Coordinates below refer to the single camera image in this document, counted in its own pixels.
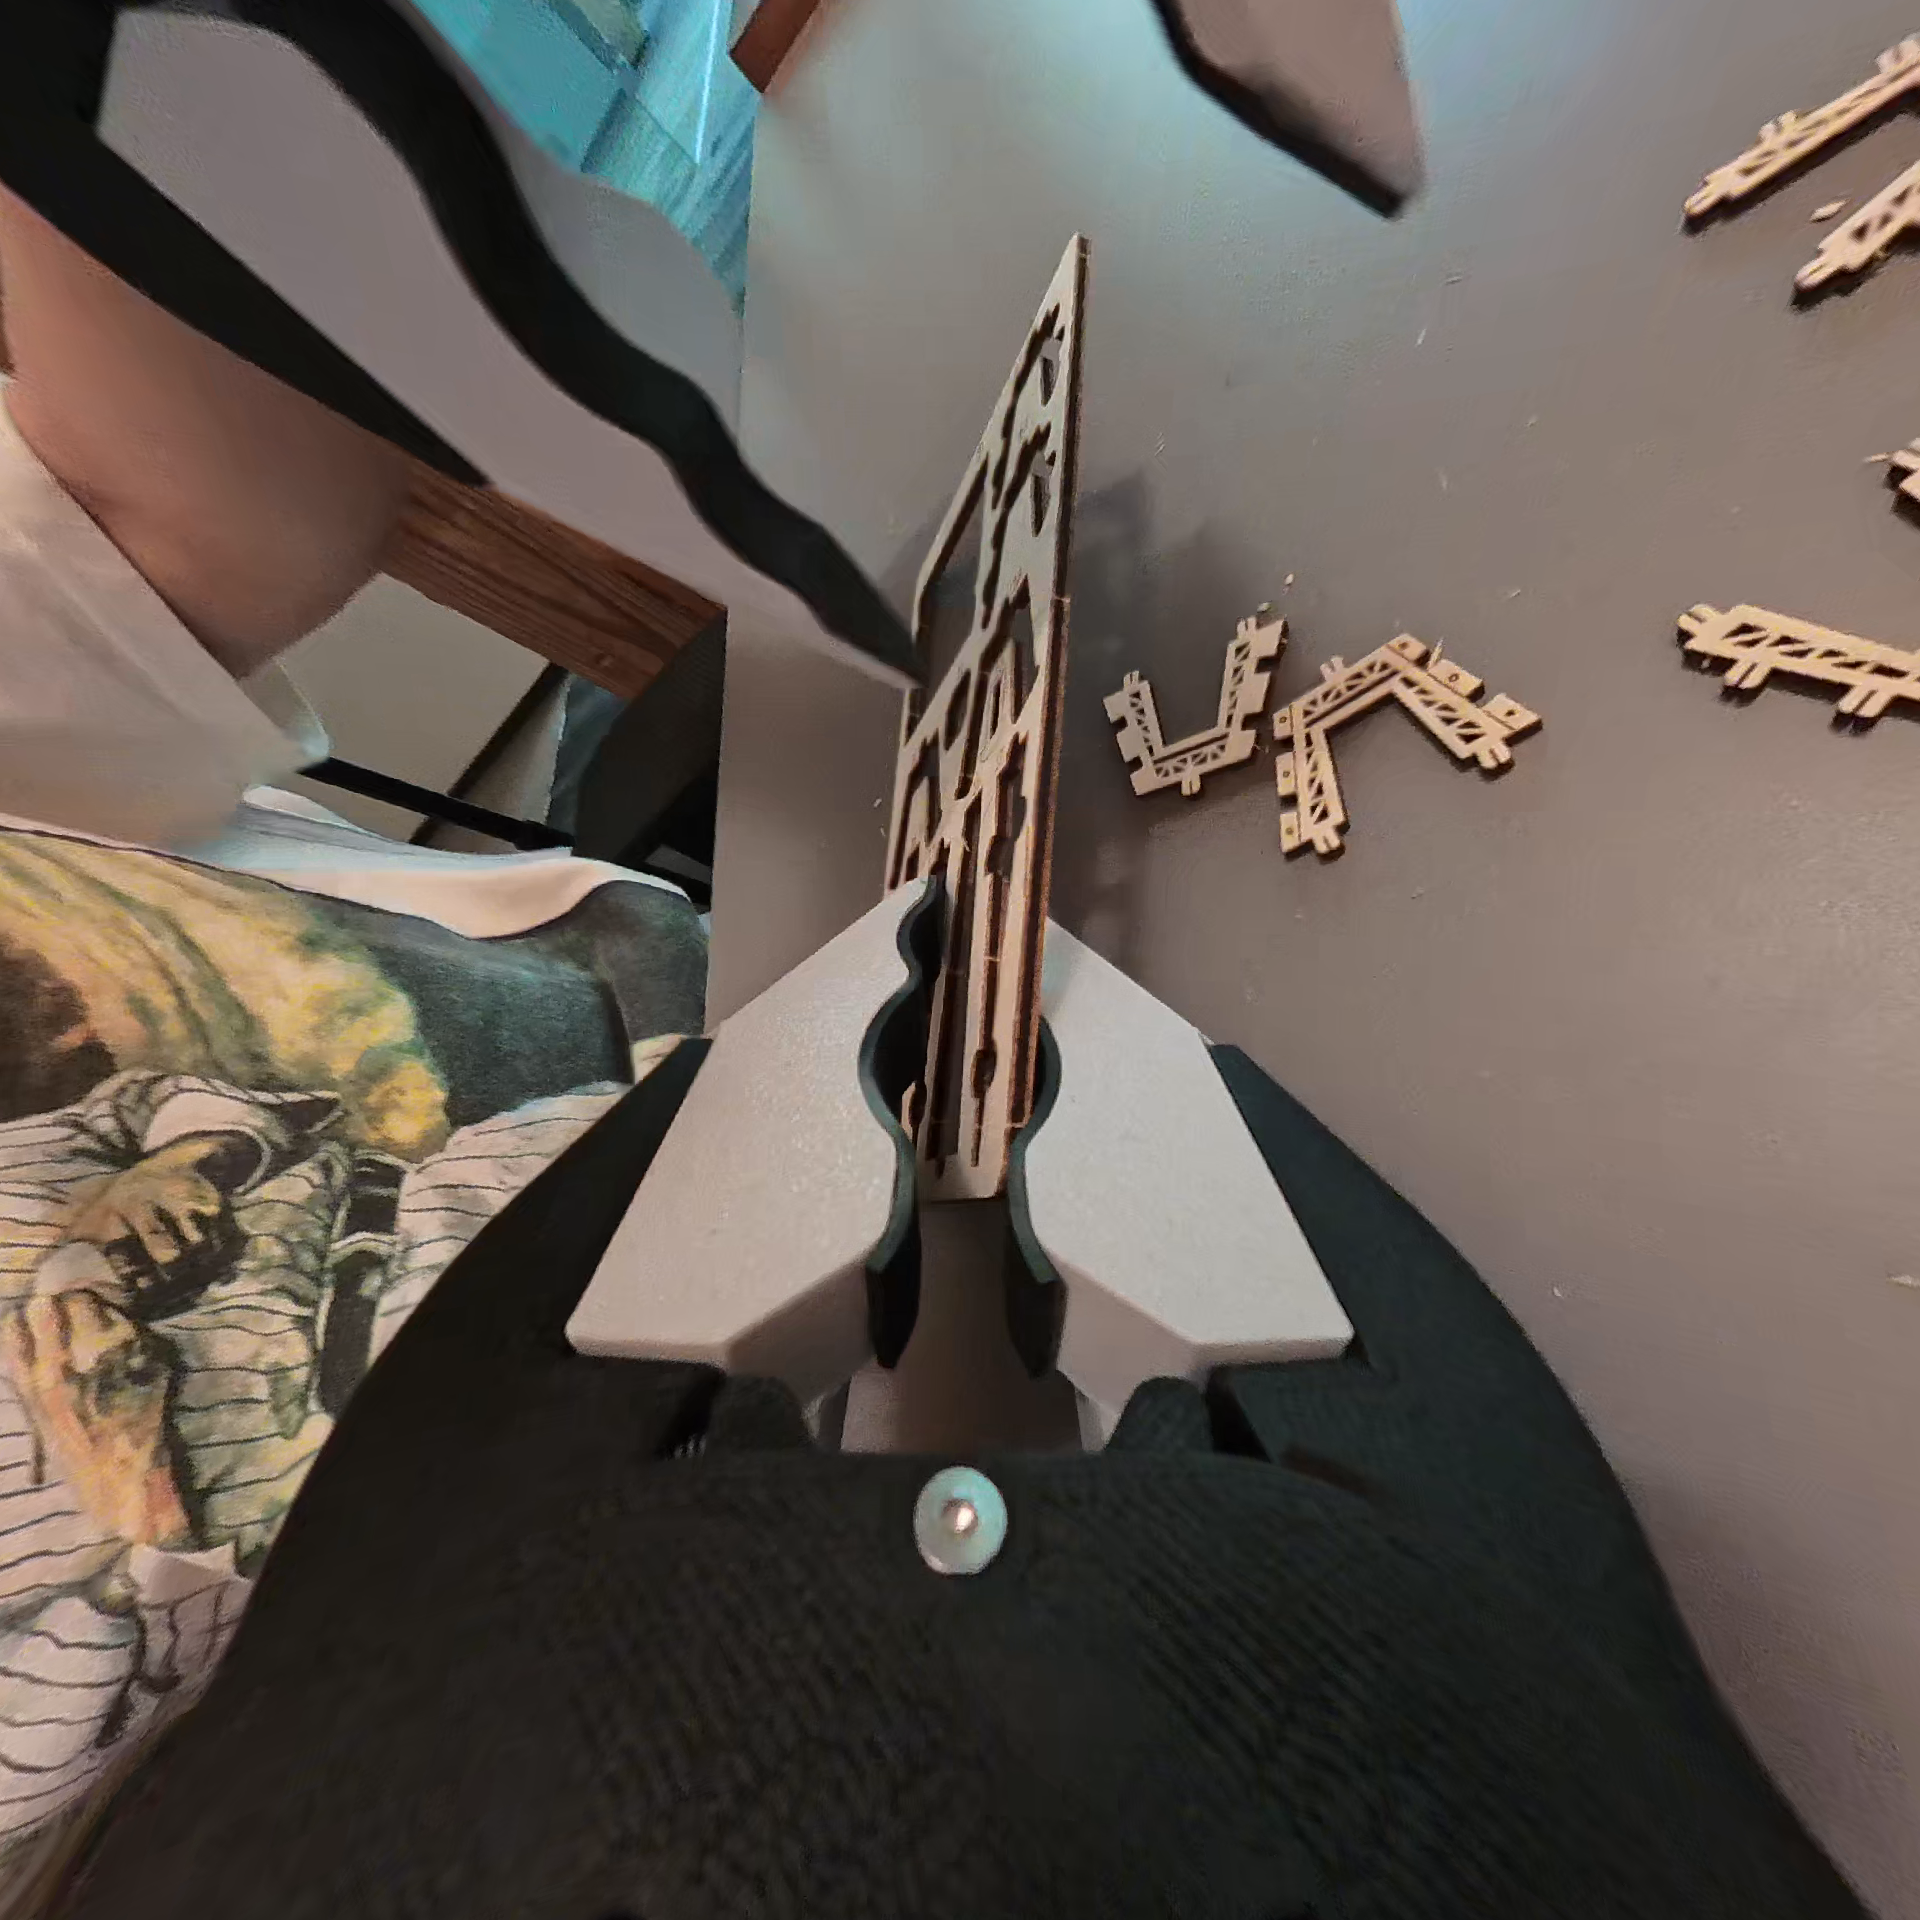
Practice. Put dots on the person's printed white t-shirt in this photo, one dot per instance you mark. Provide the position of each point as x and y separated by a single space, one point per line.
225 1050

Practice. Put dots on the grey desk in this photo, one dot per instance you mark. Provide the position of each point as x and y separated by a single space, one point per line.
1349 451

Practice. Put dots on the person's left forearm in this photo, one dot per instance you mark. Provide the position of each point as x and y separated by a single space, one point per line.
182 451

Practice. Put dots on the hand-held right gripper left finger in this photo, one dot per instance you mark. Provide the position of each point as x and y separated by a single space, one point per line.
734 1200

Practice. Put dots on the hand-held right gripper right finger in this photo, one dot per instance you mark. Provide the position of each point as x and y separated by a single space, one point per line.
1184 1200

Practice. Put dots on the wooden puzzle part sheet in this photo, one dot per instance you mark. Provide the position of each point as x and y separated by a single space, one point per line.
1058 525

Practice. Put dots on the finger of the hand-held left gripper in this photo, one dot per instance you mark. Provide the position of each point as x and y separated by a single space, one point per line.
1305 90
255 166

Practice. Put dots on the wooden arch truss piece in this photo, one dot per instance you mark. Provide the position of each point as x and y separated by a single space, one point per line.
1410 682
1800 653
1184 757
1800 142

